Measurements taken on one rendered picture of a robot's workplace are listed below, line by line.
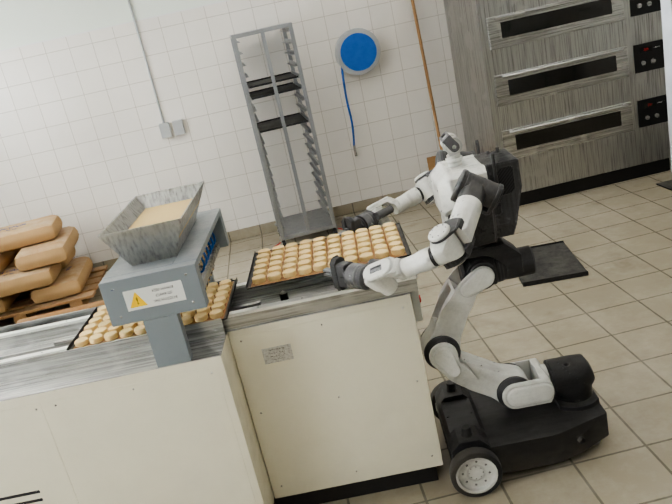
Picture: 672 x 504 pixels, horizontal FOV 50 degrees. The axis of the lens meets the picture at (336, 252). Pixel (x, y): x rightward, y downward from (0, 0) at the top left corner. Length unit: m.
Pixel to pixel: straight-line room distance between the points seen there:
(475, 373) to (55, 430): 1.59
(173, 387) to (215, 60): 4.44
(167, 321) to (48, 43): 4.64
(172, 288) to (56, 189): 4.65
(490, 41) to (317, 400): 3.76
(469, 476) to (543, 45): 3.93
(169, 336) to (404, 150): 4.67
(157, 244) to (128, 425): 0.66
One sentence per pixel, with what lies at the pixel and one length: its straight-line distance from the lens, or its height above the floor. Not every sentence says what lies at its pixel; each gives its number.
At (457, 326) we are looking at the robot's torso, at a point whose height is 0.61.
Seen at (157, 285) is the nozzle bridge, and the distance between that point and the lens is 2.48.
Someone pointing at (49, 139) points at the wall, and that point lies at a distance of 6.98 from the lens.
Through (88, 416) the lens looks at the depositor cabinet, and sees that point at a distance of 2.76.
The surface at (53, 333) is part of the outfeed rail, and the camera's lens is 3.21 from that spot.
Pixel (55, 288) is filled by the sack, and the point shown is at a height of 0.22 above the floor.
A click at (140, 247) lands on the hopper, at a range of 2.56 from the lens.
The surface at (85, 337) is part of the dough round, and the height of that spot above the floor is 0.92.
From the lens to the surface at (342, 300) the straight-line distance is 2.67.
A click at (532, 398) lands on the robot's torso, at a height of 0.27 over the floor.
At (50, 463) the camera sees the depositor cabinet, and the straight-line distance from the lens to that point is 2.90.
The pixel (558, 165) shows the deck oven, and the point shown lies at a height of 0.28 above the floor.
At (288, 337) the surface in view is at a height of 0.77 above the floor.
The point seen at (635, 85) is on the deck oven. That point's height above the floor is 0.78.
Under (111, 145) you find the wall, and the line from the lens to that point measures 6.87.
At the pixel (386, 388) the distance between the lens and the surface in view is 2.83.
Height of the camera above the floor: 1.87
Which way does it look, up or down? 18 degrees down
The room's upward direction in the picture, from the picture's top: 13 degrees counter-clockwise
